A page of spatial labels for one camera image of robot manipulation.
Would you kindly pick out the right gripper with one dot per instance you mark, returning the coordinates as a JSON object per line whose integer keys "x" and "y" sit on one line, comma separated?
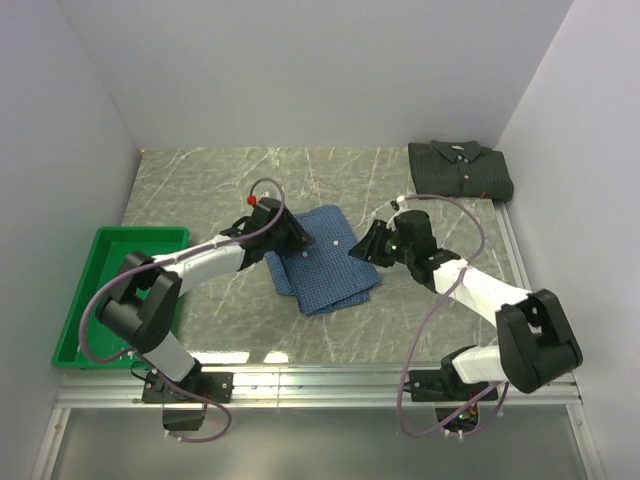
{"x": 369, "y": 248}

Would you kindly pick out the folded dark striped shirt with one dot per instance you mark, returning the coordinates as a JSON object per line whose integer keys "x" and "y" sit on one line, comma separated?
{"x": 461, "y": 170}

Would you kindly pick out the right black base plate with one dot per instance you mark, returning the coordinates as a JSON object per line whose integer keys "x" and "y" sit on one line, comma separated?
{"x": 443, "y": 386}

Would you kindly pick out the blue plaid long sleeve shirt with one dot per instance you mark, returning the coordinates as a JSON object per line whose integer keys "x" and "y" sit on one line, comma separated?
{"x": 324, "y": 278}

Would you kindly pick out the aluminium mounting rail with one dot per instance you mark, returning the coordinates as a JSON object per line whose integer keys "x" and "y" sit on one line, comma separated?
{"x": 263, "y": 386}

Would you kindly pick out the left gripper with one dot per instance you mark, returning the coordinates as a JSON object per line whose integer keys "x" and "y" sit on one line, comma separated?
{"x": 298, "y": 238}

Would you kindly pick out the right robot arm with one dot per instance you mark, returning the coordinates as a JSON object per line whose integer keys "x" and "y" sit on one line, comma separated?
{"x": 535, "y": 342}

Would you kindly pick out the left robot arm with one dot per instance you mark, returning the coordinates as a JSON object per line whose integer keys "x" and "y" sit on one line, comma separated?
{"x": 140, "y": 304}

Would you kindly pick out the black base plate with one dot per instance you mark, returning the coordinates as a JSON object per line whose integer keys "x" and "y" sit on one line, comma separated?
{"x": 443, "y": 386}
{"x": 217, "y": 386}

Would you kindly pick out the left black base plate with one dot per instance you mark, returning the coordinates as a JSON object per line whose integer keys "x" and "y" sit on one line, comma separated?
{"x": 217, "y": 386}

